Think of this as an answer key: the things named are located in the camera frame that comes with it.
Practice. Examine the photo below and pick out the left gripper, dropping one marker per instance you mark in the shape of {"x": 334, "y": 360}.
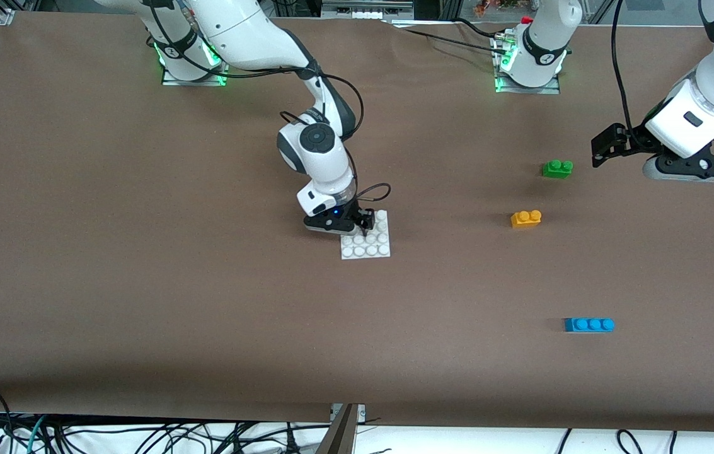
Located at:
{"x": 633, "y": 140}

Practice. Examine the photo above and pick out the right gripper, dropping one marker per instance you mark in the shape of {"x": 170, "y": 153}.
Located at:
{"x": 356, "y": 219}

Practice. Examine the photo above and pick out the white studded base plate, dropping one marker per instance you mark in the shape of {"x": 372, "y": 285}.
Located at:
{"x": 372, "y": 249}

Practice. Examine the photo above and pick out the yellow two-stud block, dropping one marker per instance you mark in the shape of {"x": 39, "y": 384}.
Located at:
{"x": 525, "y": 219}

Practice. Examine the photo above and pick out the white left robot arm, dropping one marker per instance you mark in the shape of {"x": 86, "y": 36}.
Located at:
{"x": 542, "y": 44}

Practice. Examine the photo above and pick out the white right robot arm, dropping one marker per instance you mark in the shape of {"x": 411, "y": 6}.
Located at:
{"x": 319, "y": 157}

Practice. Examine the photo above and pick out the green two-stud block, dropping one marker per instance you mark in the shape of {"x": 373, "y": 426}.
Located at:
{"x": 557, "y": 169}

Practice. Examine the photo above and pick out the blue three-stud block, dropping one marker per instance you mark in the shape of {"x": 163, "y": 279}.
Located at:
{"x": 590, "y": 325}

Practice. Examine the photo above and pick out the brown table cover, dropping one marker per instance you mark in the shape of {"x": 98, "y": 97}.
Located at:
{"x": 331, "y": 315}

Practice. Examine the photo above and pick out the white power strip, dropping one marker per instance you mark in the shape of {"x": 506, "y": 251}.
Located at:
{"x": 363, "y": 12}

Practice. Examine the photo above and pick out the grey metal beam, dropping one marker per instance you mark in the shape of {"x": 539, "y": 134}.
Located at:
{"x": 338, "y": 438}

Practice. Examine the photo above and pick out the silver metal bracket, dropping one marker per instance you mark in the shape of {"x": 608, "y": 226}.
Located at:
{"x": 362, "y": 413}

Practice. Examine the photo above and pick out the aluminium frame post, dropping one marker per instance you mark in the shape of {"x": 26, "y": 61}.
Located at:
{"x": 449, "y": 7}

